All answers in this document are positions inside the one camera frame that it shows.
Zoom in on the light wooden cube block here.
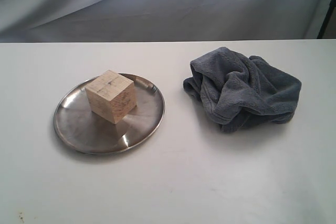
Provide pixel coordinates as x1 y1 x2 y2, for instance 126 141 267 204
85 70 137 125

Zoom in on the grey fleece towel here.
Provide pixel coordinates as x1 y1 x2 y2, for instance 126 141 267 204
183 47 302 133

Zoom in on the round stainless steel plate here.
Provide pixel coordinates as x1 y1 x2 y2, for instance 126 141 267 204
53 73 165 155

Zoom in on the grey backdrop cloth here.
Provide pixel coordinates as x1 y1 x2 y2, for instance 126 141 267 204
1 0 329 42

